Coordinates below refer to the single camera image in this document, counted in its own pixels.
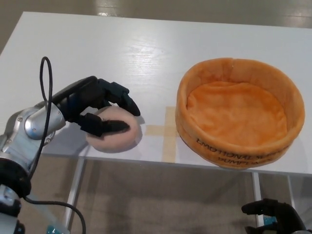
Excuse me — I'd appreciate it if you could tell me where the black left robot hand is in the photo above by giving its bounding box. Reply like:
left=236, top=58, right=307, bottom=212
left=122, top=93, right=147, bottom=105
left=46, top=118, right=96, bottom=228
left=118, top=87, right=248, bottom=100
left=50, top=75, right=141, bottom=137

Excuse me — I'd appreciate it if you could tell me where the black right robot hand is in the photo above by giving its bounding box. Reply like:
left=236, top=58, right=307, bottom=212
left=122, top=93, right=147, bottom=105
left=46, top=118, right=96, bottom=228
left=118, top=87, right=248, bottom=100
left=241, top=198, right=307, bottom=234

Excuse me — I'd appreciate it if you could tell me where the pink round plush toy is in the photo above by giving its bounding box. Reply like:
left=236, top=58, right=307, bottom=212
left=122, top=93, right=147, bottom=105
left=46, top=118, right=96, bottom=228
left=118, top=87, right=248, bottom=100
left=85, top=106, right=142, bottom=154

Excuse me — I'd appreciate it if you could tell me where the orange plush basket plate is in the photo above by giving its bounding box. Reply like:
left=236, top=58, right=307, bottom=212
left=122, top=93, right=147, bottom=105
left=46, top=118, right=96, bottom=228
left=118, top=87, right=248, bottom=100
left=175, top=56, right=306, bottom=171

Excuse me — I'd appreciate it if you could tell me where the short beige masking tape strip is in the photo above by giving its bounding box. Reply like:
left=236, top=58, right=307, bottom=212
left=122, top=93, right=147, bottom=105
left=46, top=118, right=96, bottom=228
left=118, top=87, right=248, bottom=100
left=145, top=124, right=181, bottom=137

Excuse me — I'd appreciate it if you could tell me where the white slanted table leg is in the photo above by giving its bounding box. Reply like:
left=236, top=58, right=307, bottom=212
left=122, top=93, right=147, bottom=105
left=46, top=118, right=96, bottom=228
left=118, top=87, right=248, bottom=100
left=63, top=159, right=88, bottom=231

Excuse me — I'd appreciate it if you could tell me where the long beige masking tape strip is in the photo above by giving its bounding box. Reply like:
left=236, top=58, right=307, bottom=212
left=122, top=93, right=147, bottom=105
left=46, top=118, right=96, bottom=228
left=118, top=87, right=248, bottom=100
left=161, top=106, right=179, bottom=162

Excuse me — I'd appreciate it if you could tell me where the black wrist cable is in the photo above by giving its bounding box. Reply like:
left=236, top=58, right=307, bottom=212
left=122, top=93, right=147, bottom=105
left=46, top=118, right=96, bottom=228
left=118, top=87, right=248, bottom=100
left=23, top=56, right=87, bottom=234

